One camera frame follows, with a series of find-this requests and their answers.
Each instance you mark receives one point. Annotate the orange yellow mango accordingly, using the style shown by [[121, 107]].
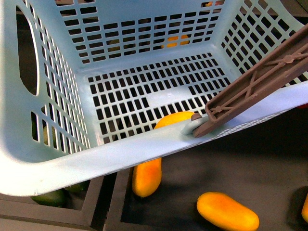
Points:
[[173, 118]]

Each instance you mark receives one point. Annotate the light blue plastic basket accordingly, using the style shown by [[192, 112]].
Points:
[[82, 84]]

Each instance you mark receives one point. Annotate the brown basket handle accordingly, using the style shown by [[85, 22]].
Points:
[[278, 68]]

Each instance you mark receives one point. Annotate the orange mango on tray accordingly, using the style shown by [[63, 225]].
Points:
[[147, 177]]

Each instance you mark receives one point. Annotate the orange mango lower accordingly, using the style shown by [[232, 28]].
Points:
[[226, 213]]

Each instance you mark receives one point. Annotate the green avocado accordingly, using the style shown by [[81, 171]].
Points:
[[55, 198]]

